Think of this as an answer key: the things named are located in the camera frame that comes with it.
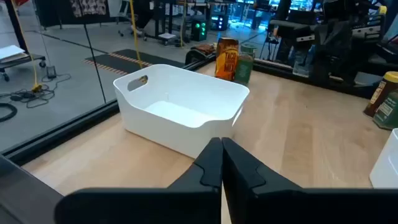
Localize white paper sheet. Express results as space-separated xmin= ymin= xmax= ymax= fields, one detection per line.
xmin=0 ymin=45 xmax=26 ymax=62

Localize orange taco mix packet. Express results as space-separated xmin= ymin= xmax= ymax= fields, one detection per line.
xmin=214 ymin=37 xmax=239 ymax=82

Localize black mat orange striped edges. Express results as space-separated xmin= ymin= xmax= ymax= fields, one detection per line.
xmin=83 ymin=48 xmax=185 ymax=76

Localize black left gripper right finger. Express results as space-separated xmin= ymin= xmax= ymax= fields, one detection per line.
xmin=221 ymin=137 xmax=398 ymax=224

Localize black floor cable tangle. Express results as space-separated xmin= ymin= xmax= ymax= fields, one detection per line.
xmin=9 ymin=73 xmax=72 ymax=109

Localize black rolling cart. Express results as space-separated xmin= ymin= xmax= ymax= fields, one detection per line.
xmin=0 ymin=45 xmax=47 ymax=82

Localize yellow hanging cable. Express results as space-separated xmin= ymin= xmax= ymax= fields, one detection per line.
xmin=129 ymin=0 xmax=144 ymax=68
xmin=11 ymin=0 xmax=43 ymax=93

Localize computer tower green lights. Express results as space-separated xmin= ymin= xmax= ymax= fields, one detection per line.
xmin=190 ymin=19 xmax=208 ymax=42

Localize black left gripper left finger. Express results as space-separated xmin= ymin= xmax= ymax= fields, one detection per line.
xmin=54 ymin=137 xmax=224 ymax=224

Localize black aluminium table frame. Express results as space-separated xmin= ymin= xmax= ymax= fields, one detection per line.
xmin=0 ymin=55 xmax=398 ymax=224

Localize white plastic handled bin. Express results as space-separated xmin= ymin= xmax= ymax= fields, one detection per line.
xmin=113 ymin=63 xmax=251 ymax=159
xmin=369 ymin=127 xmax=398 ymax=189

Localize yellow lid spice jar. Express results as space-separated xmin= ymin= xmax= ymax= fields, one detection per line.
xmin=363 ymin=70 xmax=398 ymax=118

